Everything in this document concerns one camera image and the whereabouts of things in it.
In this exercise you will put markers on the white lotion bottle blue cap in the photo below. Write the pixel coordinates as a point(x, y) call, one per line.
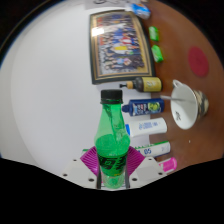
point(148, 126)

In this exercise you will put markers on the framed group photo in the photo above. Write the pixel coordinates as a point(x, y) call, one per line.
point(120, 46)

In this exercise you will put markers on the camouflage print paper cup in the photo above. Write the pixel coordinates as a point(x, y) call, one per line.
point(183, 111)

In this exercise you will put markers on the green plastic drink bottle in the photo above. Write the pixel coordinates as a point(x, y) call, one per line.
point(111, 146)

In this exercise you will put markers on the thin grey stirrer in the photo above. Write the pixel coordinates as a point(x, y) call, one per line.
point(173, 98)

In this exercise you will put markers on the dark amber pump bottle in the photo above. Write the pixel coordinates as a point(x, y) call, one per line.
point(148, 84)

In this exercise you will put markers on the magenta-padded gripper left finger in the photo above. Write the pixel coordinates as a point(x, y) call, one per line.
point(78, 170)

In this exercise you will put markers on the small green packet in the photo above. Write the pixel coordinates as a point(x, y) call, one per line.
point(154, 33)
point(157, 54)

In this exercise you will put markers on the blue pump bottle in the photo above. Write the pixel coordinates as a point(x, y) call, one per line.
point(146, 106)

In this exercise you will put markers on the flat round red coaster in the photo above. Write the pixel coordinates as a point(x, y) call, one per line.
point(198, 61)

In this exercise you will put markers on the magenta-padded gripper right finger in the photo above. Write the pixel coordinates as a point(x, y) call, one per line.
point(148, 170)

